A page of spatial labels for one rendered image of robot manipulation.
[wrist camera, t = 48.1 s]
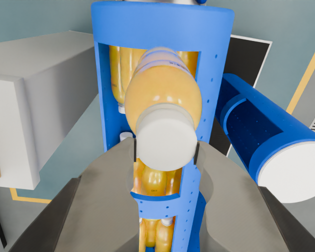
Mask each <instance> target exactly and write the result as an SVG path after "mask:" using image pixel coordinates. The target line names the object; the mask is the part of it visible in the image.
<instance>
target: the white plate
mask: <svg viewBox="0 0 315 252"><path fill-rule="evenodd" d="M257 183H258V186H262V187H267V188H268V190H269V191H270V192H271V193H272V194H273V195H274V196H275V197H276V198H277V199H278V200H279V201H280V202H281V203H296V202H301V201H304V200H307V199H310V198H312V197H314V196H315V141H304V142H299V143H295V144H292V145H290V146H287V147H285V148H283V149H281V150H279V151H278V152H276V153H275V154H274V155H272V156H271V157H270V158H269V159H268V160H267V161H266V162H265V163H264V165H263V166H262V168H261V170H260V172H259V174H258V179H257Z"/></svg>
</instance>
